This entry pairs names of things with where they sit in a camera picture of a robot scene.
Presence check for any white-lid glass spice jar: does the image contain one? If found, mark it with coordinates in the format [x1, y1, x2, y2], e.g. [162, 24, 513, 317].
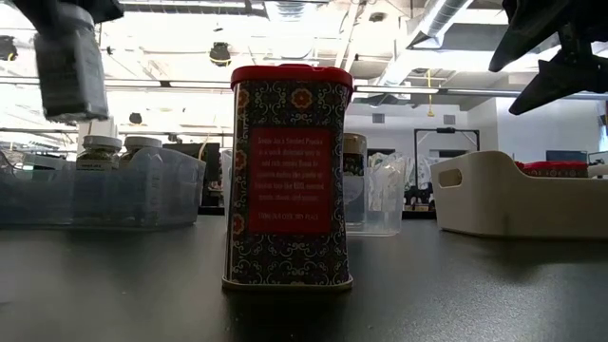
[75, 134, 124, 172]
[32, 2, 111, 124]
[121, 135, 164, 165]

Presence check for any tan-lid glass spice jar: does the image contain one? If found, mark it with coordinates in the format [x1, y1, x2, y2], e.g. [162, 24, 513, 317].
[342, 132, 369, 224]

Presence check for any dark monitor screen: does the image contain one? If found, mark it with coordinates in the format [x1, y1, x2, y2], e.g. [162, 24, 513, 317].
[545, 149, 589, 163]

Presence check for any white plastic bin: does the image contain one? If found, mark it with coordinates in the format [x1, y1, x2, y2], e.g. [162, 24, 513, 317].
[429, 150, 608, 239]

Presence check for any smoky clear plastic bin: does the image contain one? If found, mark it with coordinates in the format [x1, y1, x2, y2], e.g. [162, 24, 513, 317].
[0, 145, 207, 232]

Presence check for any silver ceiling duct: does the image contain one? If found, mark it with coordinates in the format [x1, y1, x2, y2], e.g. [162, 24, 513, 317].
[407, 0, 476, 50]

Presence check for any black frame stand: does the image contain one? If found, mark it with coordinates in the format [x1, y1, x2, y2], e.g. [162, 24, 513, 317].
[413, 126, 481, 191]

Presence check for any yellow hanging cord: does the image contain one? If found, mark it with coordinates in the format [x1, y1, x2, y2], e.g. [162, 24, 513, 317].
[426, 68, 436, 119]

